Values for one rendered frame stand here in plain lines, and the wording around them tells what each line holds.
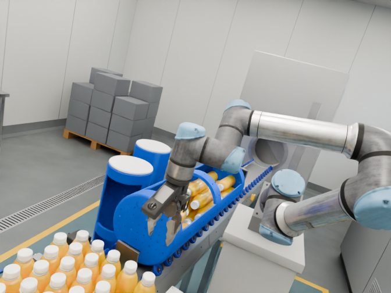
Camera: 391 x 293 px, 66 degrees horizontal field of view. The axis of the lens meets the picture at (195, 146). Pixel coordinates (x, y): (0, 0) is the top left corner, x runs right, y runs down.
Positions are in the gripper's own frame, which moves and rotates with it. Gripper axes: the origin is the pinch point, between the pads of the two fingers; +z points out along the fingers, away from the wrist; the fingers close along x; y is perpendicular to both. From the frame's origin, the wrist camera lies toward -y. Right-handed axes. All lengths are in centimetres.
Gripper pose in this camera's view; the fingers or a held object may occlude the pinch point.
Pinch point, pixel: (157, 238)
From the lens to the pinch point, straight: 93.3
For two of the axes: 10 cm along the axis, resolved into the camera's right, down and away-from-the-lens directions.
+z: -2.7, 9.2, 2.7
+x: -8.6, -3.6, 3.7
